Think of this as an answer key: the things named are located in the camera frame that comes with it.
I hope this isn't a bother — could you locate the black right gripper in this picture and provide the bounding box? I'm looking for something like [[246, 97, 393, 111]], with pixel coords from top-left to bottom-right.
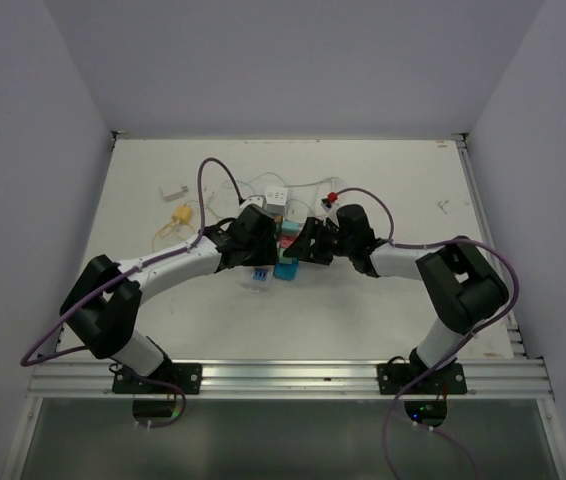
[[283, 217, 355, 266]]

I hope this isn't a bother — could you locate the pink charger plug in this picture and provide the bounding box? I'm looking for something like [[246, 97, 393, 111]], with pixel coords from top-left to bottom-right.
[[278, 235, 295, 250]]

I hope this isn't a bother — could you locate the white power strip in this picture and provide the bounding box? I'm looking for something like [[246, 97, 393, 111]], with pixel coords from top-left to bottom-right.
[[238, 199, 309, 296]]

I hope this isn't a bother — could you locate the blue charger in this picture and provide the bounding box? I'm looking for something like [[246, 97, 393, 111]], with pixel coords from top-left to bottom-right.
[[273, 257, 299, 281]]

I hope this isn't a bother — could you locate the white cube socket adapter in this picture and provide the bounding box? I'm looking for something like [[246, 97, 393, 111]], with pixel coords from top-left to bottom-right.
[[264, 186, 289, 215]]

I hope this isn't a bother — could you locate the yellow charger plug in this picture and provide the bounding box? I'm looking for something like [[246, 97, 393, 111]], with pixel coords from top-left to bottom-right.
[[171, 204, 193, 225]]

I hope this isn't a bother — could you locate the silver honor charger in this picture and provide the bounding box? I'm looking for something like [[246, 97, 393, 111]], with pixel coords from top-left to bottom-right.
[[159, 184, 189, 202]]

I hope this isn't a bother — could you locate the light blue charger plug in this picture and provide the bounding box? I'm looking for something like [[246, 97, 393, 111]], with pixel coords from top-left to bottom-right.
[[280, 220, 303, 237]]

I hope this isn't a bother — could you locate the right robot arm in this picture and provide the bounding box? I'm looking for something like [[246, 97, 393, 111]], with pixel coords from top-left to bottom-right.
[[284, 204, 510, 393]]

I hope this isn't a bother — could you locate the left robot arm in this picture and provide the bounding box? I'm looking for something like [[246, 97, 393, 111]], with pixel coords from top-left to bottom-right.
[[60, 204, 278, 393]]

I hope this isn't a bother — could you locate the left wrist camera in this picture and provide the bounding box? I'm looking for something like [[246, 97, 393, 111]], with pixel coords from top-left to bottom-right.
[[239, 195, 266, 211]]

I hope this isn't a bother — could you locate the white power strip cord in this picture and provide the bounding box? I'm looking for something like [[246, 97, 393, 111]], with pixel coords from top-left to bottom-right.
[[202, 177, 349, 221]]

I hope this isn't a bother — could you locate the mint green usb cable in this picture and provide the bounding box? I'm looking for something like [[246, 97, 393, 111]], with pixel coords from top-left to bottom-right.
[[235, 172, 289, 199]]

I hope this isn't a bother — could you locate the yellow usb cable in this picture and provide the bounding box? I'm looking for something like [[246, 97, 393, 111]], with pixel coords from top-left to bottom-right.
[[151, 199, 204, 251]]

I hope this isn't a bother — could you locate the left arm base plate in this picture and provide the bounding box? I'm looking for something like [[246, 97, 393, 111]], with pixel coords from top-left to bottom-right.
[[109, 362, 203, 395]]

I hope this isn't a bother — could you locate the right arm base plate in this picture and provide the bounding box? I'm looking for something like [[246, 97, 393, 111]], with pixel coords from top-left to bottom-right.
[[376, 356, 468, 396]]

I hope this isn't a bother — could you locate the aluminium frame rail right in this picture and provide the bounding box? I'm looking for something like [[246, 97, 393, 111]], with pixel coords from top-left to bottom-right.
[[451, 133, 531, 362]]

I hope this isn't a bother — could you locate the aluminium front rail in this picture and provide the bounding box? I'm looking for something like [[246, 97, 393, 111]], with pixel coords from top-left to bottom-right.
[[27, 358, 553, 399]]

